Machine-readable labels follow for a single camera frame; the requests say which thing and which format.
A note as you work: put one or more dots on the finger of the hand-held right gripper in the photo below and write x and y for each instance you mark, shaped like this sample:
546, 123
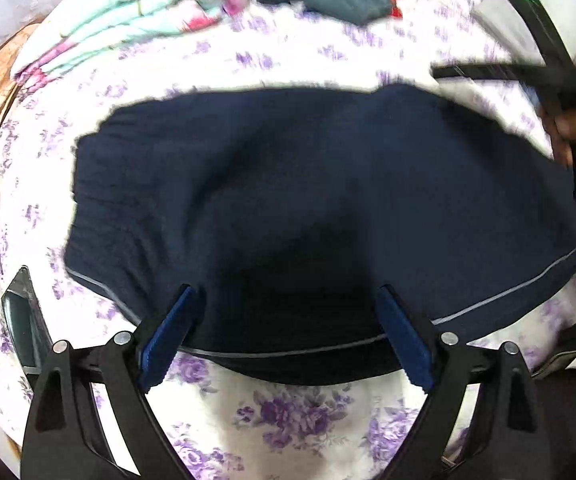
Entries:
472, 72

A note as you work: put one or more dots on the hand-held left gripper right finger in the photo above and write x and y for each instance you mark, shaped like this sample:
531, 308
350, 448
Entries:
408, 345

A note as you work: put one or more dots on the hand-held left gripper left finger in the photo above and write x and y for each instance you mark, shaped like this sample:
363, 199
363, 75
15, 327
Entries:
167, 342

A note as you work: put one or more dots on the navy pants with grey piping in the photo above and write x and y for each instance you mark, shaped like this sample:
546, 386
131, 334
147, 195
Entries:
288, 185

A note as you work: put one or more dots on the person's right hand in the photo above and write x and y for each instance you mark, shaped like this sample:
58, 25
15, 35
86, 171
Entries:
560, 132

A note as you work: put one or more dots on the small red object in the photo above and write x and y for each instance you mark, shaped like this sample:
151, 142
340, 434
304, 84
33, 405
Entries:
395, 4

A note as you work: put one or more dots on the black glossy phone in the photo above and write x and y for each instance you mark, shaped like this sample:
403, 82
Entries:
23, 320

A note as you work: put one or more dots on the purple floral bed sheet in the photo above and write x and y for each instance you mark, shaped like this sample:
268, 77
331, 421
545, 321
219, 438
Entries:
288, 60

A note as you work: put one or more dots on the colourful floral folded blanket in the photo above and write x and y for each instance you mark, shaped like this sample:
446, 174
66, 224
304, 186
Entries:
118, 10

